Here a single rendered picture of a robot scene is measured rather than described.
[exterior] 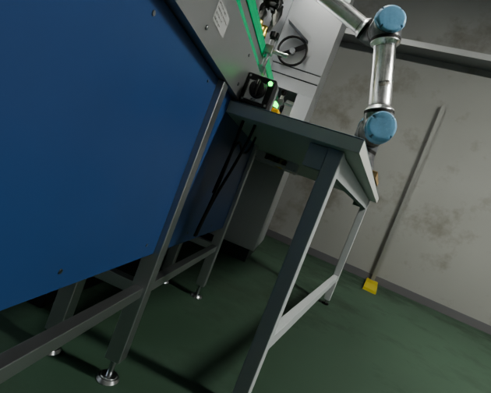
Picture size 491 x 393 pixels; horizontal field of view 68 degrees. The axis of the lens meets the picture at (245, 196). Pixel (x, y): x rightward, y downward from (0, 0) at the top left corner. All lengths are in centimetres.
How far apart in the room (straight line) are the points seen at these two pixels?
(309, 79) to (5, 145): 239
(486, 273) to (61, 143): 416
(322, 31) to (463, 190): 235
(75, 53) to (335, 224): 397
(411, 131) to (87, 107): 407
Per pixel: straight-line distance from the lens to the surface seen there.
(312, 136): 90
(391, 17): 165
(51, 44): 41
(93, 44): 46
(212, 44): 71
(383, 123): 151
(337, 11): 182
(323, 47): 274
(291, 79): 266
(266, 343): 98
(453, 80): 458
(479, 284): 435
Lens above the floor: 57
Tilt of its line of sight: 3 degrees down
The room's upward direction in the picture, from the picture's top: 21 degrees clockwise
